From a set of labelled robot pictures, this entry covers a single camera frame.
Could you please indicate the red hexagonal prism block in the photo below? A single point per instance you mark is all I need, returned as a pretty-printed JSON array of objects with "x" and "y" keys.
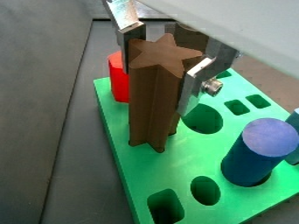
[{"x": 118, "y": 77}]

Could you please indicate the green shape sorter board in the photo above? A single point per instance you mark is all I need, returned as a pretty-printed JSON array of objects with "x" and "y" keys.
[{"x": 176, "y": 186}]

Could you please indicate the brown star prism block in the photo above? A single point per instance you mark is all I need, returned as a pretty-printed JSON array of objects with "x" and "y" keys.
[{"x": 156, "y": 67}]

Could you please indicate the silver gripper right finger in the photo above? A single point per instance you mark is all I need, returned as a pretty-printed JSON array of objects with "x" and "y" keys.
[{"x": 200, "y": 80}]

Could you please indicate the dark blue cylinder block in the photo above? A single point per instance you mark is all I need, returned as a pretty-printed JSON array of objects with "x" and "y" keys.
[{"x": 263, "y": 145}]

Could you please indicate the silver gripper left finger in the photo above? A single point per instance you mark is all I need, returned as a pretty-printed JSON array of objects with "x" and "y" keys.
[{"x": 130, "y": 28}]

